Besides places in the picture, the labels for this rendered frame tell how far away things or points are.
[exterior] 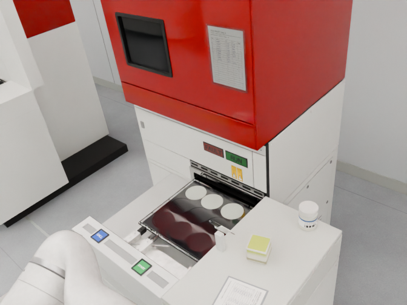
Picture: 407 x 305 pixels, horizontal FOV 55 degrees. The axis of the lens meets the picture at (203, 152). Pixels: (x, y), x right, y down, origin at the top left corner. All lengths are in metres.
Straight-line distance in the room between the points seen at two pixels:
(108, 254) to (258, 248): 0.58
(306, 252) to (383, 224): 1.59
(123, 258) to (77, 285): 0.84
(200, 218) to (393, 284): 1.41
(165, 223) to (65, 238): 0.97
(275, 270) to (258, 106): 0.58
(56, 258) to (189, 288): 0.71
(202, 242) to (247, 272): 0.28
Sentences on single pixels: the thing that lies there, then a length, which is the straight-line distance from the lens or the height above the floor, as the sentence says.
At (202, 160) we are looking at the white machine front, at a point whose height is 1.00.
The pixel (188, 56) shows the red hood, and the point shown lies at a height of 1.55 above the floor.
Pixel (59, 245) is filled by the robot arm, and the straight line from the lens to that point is 0.80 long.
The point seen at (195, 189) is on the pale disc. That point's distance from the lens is 1.86.
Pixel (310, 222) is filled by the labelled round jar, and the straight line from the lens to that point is 1.53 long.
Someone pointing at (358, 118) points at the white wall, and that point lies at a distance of 3.12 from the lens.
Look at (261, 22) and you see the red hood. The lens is 1.33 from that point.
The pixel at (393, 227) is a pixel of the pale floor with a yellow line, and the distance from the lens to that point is 3.03.
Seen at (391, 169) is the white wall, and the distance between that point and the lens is 3.24.
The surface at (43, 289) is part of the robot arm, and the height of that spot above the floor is 1.54.
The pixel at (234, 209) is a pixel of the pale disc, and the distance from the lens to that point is 1.74.
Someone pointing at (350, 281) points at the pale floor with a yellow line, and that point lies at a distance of 2.67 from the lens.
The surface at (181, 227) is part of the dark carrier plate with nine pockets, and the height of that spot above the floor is 0.90.
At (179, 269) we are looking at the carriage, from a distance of 1.58.
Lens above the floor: 2.10
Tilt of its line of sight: 35 degrees down
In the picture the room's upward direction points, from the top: 8 degrees counter-clockwise
